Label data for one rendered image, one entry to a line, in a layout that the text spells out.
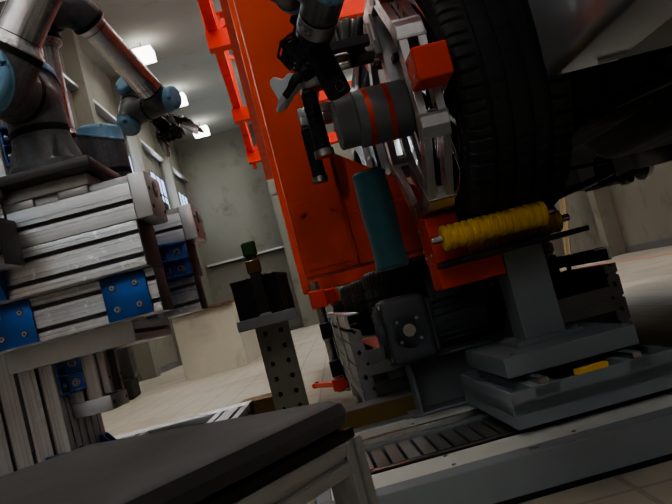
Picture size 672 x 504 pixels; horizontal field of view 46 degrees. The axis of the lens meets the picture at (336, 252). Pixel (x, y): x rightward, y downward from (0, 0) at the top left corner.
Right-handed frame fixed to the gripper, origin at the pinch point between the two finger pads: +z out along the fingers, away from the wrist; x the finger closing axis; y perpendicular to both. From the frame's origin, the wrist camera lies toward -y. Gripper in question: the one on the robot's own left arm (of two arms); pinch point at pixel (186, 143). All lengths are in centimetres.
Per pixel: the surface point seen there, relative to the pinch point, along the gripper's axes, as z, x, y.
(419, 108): -50, 65, 100
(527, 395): -18, 50, 152
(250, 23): -35, 43, 17
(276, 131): -18, 32, 43
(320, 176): -23, 37, 74
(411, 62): -60, 68, 98
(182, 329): 516, -252, -381
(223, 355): 551, -228, -341
